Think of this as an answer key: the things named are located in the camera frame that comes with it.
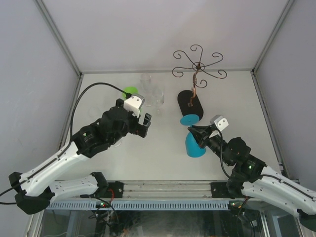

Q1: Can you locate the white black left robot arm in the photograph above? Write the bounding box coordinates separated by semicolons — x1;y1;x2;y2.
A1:
9;94;151;215

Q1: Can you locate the aluminium mounting rail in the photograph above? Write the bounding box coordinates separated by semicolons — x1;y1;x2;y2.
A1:
49;179;247;199

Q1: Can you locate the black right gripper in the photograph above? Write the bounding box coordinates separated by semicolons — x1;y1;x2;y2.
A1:
189;124;232;166

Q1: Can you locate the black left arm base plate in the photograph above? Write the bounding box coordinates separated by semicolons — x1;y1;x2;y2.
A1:
97;181;124;198

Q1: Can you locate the metal wine glass rack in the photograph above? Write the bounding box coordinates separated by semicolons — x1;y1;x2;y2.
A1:
172;44;228;126

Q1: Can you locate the clear flute glass front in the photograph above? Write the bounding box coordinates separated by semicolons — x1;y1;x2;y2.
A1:
108;138;122;147

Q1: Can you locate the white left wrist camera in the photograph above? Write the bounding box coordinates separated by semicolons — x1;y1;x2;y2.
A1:
123;93;145;118

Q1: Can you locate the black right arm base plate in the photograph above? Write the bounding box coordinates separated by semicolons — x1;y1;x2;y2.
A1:
210;182;238;199

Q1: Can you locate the blue plastic wine glass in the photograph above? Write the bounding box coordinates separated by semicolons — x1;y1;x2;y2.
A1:
180;114;206;158

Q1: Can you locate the black right camera cable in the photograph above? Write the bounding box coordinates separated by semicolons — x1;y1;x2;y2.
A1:
217;130;316;198

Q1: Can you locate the clear tall champagne flute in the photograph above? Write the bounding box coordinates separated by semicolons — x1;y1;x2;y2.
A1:
140;73;153;107

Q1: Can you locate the clear glass left rear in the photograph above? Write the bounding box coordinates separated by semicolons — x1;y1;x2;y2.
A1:
88;106;99;119

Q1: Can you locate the blue slotted cable duct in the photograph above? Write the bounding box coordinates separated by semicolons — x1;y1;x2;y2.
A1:
46;200;229;211

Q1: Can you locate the black camera cable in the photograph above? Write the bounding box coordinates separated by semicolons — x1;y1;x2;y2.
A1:
217;130;316;198
0;82;133;204

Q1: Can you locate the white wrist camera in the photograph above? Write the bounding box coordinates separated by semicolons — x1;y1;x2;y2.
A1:
209;115;229;138
123;93;145;118

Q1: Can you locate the black left camera cable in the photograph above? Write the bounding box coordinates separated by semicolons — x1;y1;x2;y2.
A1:
0;82;133;204

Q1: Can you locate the green plastic wine glass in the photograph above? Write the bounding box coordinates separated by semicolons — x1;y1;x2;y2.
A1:
122;86;139;99

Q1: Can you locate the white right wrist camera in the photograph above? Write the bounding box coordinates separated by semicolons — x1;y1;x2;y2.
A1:
209;115;229;138

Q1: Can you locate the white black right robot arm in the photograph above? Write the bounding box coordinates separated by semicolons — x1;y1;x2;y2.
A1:
188;125;316;231

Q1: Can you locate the clear wine glass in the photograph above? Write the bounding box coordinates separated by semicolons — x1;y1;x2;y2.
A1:
153;87;164;115

